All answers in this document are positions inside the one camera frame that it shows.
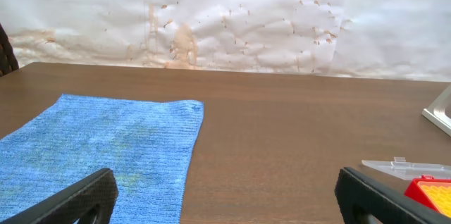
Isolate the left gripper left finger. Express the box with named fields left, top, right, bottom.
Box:
left=0, top=167, right=120, bottom=224

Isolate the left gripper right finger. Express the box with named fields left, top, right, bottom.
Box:
left=334, top=166, right=451, bottom=224

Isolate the blue cloth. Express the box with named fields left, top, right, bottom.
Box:
left=0, top=93, right=205, bottom=224

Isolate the red and yellow tip box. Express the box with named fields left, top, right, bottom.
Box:
left=362, top=156, right=451, bottom=218

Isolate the white and blue stand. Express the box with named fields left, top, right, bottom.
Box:
left=421, top=83, right=451, bottom=137

